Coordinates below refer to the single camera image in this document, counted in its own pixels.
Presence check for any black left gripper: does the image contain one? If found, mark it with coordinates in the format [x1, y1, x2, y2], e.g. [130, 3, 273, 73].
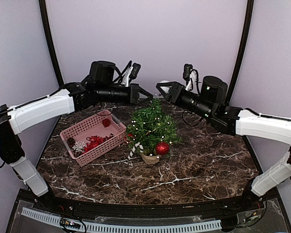
[97, 83, 153, 105]

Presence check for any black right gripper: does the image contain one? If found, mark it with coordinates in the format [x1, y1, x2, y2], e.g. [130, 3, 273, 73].
[156, 81, 214, 121]

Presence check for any white ball ornament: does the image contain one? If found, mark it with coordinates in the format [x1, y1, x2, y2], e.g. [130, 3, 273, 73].
[159, 80, 171, 92]

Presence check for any fairy light string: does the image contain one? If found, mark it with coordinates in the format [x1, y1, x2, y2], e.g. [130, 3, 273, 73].
[127, 108, 180, 155]

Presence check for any small green christmas tree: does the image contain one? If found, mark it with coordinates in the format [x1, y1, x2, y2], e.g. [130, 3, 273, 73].
[126, 99, 182, 156]

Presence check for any red white candy cane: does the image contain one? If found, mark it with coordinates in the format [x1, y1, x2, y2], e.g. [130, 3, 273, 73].
[128, 142, 144, 160]

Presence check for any red ball ornament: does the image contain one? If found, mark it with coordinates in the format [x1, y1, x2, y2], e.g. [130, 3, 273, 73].
[155, 142, 169, 156]

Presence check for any pink plastic basket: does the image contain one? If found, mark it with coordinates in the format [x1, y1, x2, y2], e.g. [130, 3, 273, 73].
[60, 110, 126, 167]

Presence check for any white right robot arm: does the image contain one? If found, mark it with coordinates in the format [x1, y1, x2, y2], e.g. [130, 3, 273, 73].
[156, 76, 291, 211]

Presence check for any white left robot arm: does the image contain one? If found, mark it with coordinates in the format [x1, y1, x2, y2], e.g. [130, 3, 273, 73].
[0, 61, 153, 212]

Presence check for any beige tree pot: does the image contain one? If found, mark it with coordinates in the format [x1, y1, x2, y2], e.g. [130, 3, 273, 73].
[141, 152, 162, 165]

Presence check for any red gift box ornament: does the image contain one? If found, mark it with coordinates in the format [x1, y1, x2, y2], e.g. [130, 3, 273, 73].
[102, 118, 111, 128]

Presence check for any white snowflake ornament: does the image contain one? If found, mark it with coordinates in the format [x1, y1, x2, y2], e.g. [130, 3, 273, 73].
[72, 141, 86, 154]

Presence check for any brown pine cone ornament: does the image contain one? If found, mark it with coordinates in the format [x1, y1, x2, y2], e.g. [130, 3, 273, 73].
[67, 137, 76, 148]

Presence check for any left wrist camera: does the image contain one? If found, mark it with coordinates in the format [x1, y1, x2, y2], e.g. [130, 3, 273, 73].
[120, 61, 141, 87]

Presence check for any white slotted cable duct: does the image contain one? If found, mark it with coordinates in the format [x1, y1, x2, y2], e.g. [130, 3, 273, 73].
[20, 208, 223, 233]

